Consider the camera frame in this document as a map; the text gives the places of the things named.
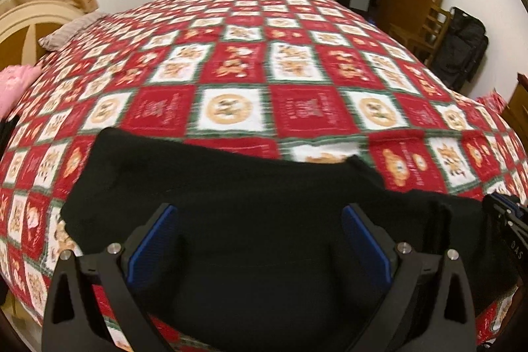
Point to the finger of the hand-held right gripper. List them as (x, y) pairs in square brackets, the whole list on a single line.
[(505, 202)]

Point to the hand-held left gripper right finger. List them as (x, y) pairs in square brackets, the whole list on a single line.
[(367, 244)]

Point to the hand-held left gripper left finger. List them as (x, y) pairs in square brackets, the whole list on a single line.
[(150, 244)]

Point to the black pants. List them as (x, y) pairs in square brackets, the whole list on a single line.
[(268, 211)]

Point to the wooden cabinet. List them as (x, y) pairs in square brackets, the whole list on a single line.
[(519, 108)]

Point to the red plaid cloth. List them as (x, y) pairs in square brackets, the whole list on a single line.
[(491, 100)]

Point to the black bag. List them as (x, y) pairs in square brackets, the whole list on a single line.
[(462, 51)]

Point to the dark cloth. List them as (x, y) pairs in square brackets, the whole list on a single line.
[(7, 131)]

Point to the wooden chair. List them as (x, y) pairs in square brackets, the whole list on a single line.
[(429, 34)]

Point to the pink fluffy cloth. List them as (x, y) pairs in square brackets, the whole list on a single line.
[(16, 86)]

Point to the red printed checkered blanket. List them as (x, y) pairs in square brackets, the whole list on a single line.
[(247, 59)]

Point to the striped pillow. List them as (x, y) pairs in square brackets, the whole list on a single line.
[(66, 32)]

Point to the cream wooden headboard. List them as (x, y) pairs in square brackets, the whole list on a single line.
[(16, 22)]

